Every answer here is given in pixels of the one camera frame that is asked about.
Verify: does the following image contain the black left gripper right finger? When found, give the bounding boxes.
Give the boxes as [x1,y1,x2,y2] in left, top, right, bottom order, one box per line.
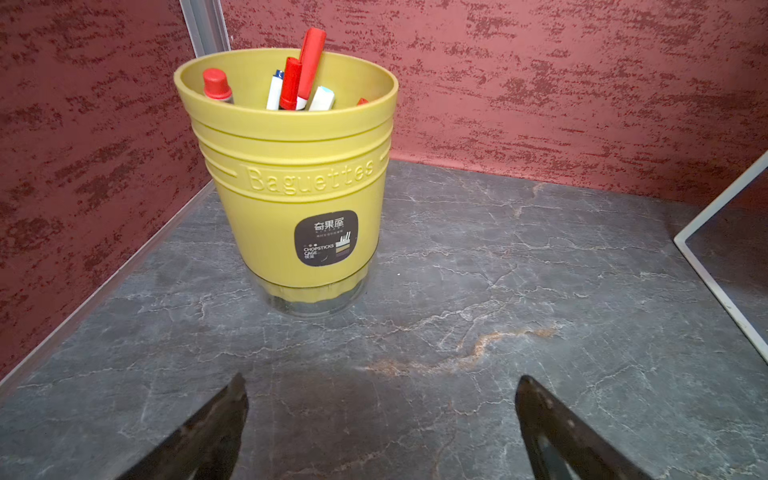
[515,375,649,479]

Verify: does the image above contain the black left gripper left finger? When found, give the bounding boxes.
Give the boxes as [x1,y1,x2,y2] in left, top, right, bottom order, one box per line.
[120,373,249,479]

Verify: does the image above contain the white two-tier shelf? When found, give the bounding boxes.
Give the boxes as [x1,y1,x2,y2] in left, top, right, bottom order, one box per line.
[673,154,767,359]

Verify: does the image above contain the yellow chopstick holder cup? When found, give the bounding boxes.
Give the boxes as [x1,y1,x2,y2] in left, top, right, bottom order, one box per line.
[174,48,399,317]

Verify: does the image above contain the white blue marker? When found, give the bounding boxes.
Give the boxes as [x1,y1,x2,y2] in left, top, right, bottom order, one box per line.
[266,70,284,111]

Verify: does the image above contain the red cap marker left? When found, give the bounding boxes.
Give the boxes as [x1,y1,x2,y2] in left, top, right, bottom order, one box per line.
[203,68,234,104]

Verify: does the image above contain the white teal marker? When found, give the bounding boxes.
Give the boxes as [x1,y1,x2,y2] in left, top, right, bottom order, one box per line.
[309,86,335,112]

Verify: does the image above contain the short red marker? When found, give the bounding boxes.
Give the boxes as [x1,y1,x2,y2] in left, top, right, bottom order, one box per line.
[279,57,303,111]

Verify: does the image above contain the tall red marker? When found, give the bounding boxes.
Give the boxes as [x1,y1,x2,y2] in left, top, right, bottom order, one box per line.
[296,28,327,110]

